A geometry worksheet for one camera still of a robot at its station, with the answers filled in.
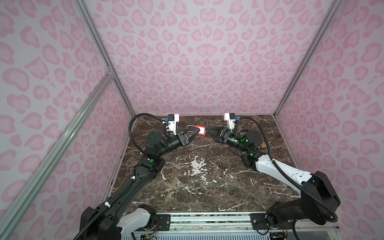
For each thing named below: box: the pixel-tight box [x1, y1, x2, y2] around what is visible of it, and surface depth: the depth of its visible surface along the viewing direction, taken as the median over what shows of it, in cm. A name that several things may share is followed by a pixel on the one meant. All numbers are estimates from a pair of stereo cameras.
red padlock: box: [186, 125, 207, 136], surface depth 65 cm
